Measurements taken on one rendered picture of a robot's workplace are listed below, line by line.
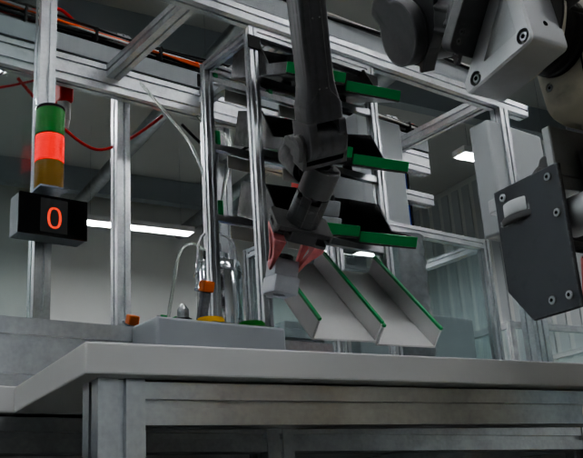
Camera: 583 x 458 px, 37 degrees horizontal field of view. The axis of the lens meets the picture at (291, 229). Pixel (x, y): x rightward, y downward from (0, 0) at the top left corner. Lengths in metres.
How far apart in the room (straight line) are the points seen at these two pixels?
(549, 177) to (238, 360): 0.39
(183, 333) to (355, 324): 0.51
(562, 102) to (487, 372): 0.31
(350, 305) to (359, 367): 0.72
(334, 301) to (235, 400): 0.81
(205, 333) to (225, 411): 0.34
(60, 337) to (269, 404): 0.37
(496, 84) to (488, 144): 2.22
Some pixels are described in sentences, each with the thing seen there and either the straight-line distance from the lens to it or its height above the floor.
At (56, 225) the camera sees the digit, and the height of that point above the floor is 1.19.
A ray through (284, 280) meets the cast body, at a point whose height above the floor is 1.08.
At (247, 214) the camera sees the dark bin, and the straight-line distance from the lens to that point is 1.78.
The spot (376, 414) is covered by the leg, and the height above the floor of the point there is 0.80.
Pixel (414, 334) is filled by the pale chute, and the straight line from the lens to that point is 1.69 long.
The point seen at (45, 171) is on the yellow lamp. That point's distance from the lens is 1.55.
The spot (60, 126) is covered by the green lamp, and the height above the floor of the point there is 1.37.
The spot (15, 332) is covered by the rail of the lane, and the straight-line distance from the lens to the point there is 1.15.
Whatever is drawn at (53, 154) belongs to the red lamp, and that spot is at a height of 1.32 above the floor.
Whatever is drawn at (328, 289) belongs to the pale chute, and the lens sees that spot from 1.70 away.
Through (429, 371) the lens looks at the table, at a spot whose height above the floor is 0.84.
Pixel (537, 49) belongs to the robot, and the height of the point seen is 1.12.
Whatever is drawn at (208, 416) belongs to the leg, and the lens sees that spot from 0.86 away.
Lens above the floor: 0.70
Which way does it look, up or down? 18 degrees up
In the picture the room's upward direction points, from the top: 4 degrees counter-clockwise
